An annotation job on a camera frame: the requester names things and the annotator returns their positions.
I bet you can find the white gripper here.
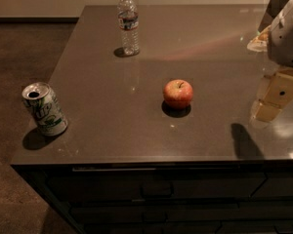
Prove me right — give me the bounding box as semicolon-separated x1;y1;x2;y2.
251;0;293;123

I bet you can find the clear plastic water bottle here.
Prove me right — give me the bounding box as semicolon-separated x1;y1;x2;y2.
117;0;140;56

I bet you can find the green 7up soda can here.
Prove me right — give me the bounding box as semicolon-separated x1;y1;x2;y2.
21;82;68;137

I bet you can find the white plate with food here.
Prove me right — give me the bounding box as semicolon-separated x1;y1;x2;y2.
247;26;271;53

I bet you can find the dark box with snacks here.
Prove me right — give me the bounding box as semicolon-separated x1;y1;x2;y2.
258;0;289;32

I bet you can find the red apple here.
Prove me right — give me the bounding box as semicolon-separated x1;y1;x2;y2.
163;79;193;110

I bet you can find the dark cabinet with drawers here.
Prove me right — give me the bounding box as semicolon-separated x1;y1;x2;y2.
13;164;293;234

